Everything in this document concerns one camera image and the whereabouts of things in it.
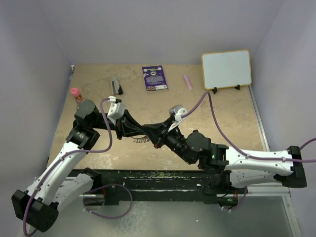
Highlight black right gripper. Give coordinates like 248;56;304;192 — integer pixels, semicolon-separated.
143;116;194;163

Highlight small whiteboard on stand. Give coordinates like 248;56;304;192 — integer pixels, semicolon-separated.
201;49;252;94

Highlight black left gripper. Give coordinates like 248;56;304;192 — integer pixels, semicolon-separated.
90;108;147;139

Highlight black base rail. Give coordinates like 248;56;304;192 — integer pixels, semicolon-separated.
68;168;248;207

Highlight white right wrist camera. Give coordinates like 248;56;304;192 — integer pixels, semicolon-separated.
168;104;187;132

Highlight pink eraser stick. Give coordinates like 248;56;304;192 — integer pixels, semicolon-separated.
184;75;193;91

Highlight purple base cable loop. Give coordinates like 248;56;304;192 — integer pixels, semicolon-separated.
82;182;133;219

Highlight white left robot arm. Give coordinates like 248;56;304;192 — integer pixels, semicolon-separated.
11;96;143;237

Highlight pink capped small bottle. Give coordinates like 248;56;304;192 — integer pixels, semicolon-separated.
70;87;84;104

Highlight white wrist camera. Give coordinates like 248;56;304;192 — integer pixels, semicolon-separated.
107;96;125;125
168;104;187;132

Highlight grey black stapler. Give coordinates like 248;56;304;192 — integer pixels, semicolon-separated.
110;76;123;96

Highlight purple printed card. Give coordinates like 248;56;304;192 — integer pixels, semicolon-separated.
142;65;168;91

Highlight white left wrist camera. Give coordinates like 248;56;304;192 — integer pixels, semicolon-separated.
107;96;125;125

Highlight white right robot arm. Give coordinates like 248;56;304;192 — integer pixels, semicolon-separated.
141;121;307;193

